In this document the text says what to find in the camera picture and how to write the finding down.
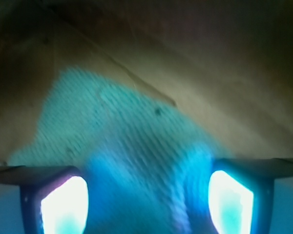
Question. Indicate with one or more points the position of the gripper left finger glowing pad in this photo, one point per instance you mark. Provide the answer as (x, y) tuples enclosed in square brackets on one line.
[(42, 200)]

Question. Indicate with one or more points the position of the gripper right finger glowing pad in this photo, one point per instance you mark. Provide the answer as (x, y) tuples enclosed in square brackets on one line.
[(252, 196)]

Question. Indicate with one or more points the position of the light blue terry cloth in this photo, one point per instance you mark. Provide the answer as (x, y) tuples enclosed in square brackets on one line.
[(146, 164)]

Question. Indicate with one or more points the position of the brown paper bag bin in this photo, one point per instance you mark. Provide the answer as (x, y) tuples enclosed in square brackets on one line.
[(227, 64)]

